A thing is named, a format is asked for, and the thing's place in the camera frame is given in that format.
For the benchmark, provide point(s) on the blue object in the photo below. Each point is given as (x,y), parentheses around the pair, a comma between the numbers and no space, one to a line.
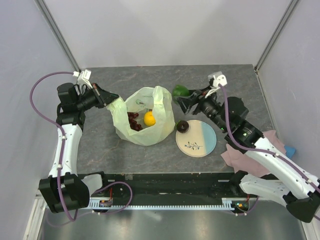
(289,151)

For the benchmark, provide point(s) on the cream ceramic plate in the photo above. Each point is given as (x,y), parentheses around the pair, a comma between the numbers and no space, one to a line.
(198,141)

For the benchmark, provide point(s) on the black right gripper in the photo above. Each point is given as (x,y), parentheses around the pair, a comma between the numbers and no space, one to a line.
(195,96)

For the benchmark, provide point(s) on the orange fruit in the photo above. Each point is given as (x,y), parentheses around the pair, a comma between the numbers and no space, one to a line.
(148,119)

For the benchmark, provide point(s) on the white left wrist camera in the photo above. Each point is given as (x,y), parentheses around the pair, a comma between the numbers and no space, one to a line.
(83,78)

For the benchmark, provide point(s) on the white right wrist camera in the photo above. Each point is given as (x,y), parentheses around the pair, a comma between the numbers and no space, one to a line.
(215,80)

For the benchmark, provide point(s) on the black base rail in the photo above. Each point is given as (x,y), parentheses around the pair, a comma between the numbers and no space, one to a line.
(215,185)

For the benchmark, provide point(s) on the white slotted cable duct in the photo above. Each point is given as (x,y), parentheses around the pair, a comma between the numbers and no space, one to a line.
(104,205)

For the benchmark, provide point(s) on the pink cloth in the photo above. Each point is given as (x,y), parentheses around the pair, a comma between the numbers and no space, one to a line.
(241,162)

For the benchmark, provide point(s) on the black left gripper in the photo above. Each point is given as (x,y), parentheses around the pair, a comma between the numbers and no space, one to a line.
(103,97)

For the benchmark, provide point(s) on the red grape bunch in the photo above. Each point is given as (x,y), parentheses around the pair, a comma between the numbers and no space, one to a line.
(134,125)

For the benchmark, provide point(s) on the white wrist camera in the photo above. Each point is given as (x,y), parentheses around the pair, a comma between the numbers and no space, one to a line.
(83,78)
(215,80)

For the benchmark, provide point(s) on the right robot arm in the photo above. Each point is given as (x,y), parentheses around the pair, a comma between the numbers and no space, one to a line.
(294,188)

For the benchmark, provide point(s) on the green avocado print plastic bag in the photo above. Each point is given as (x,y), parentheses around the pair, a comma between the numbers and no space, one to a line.
(156,99)

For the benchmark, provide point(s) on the aluminium frame post right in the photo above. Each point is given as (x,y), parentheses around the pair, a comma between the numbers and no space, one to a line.
(276,33)

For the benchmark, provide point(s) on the aluminium frame post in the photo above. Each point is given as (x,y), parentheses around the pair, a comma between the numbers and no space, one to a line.
(46,13)
(276,33)

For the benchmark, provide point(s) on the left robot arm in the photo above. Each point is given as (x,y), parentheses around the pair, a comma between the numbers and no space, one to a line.
(63,189)

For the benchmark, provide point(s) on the aluminium frame post left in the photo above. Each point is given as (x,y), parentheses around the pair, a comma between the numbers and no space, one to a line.
(46,13)

